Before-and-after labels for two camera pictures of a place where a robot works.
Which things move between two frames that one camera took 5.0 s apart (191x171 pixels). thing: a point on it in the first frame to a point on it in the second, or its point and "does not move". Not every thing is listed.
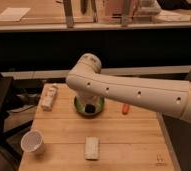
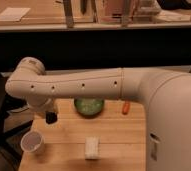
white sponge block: (92, 147) does not move
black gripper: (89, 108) to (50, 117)
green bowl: (81, 101) does not move
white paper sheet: (12, 14) does not move
